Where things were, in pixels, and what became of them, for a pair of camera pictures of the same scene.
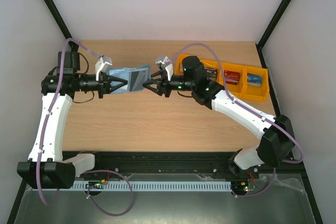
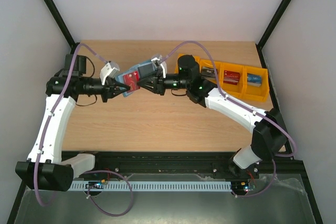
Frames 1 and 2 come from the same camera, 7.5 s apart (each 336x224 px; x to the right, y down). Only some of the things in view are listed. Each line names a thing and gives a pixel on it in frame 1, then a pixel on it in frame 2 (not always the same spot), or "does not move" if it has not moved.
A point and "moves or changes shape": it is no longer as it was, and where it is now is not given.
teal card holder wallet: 115,85 moves or changes shape
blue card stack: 255,80 does not move
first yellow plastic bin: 179,68 does not move
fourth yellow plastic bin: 256,94 does not move
